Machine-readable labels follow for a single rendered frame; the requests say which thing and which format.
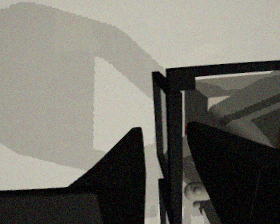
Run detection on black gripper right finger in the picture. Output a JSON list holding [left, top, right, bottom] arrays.
[[187, 121, 280, 224]]

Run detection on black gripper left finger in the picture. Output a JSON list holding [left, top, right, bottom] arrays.
[[0, 127, 146, 224]]

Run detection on black glasses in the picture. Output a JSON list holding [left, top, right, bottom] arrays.
[[151, 59, 280, 224]]

